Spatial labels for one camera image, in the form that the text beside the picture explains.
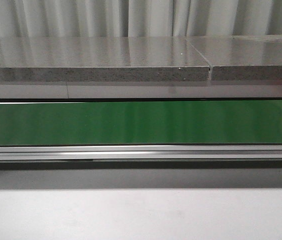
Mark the green conveyor belt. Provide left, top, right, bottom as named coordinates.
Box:
left=0, top=100, right=282, bottom=146

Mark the grey stone counter slab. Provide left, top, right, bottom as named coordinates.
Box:
left=0, top=37, right=209, bottom=83

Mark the grey curtain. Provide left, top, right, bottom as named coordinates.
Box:
left=0, top=0, right=282, bottom=38

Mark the aluminium conveyor frame rail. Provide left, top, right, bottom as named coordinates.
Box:
left=0, top=144, right=282, bottom=170

